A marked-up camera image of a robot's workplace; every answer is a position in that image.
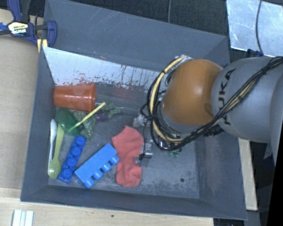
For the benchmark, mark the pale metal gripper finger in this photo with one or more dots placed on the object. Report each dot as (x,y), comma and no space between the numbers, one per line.
(138,121)
(148,151)

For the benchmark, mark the red cloth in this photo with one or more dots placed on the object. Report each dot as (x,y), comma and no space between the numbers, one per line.
(129,155)

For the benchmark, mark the yellow-green thin stick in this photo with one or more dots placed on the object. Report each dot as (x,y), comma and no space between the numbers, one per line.
(92,112)

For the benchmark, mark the dark green toy leafy vegetable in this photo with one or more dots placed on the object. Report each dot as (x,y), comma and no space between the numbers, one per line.
(89,125)

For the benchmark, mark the light blue wide toy brick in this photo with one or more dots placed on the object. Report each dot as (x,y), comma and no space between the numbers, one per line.
(96,164)

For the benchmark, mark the orange plastic cup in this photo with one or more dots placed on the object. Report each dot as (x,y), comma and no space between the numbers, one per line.
(74,96)

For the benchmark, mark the dark green plastic spoon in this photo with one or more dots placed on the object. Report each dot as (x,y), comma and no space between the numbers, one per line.
(65,120)

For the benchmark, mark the dark blue narrow toy brick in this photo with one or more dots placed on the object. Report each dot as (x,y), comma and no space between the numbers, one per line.
(73,157)

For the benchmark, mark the grey metal bin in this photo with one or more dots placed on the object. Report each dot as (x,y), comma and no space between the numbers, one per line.
(132,39)

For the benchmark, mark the white plastic spoon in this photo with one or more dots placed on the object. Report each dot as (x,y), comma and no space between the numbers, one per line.
(52,133)

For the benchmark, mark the light green plastic spoon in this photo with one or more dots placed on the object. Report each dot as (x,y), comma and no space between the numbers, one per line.
(55,165)

